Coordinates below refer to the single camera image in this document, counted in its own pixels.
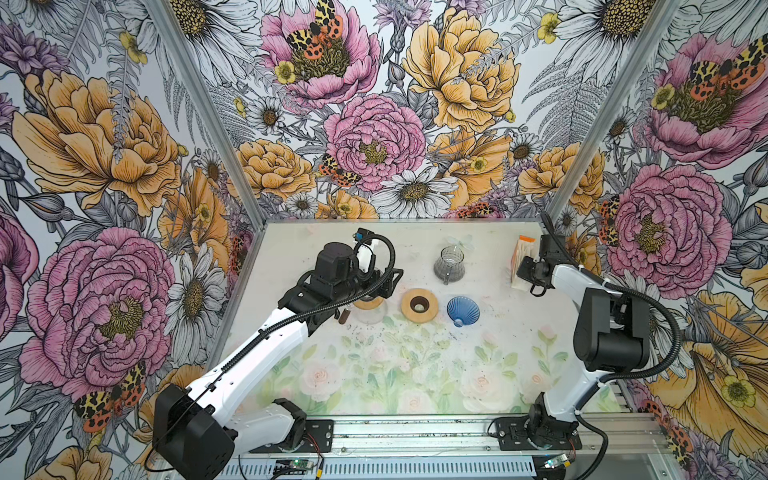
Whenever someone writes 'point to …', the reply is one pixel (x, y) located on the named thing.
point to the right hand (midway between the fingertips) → (525, 277)
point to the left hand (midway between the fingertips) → (385, 276)
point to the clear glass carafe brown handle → (365, 316)
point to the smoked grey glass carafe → (449, 267)
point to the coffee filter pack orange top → (525, 248)
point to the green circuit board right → (552, 463)
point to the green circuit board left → (304, 464)
